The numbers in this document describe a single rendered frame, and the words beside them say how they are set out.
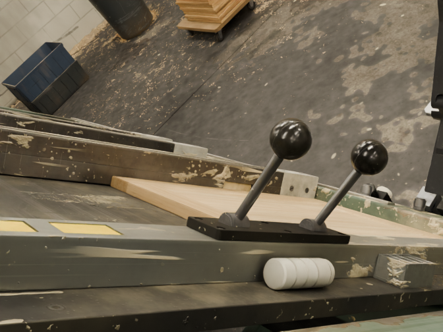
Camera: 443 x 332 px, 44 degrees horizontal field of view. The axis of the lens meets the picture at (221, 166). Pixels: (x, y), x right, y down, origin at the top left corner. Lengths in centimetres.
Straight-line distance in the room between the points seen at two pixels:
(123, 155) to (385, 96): 218
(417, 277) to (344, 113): 236
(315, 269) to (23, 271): 28
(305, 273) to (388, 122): 234
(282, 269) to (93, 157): 52
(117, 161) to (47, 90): 436
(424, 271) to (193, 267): 33
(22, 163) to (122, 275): 50
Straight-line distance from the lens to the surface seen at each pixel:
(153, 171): 102
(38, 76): 529
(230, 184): 115
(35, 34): 635
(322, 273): 55
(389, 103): 295
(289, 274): 51
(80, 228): 44
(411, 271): 68
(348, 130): 290
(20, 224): 42
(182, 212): 80
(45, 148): 92
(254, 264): 53
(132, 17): 552
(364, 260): 67
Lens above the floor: 182
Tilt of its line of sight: 35 degrees down
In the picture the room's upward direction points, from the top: 37 degrees counter-clockwise
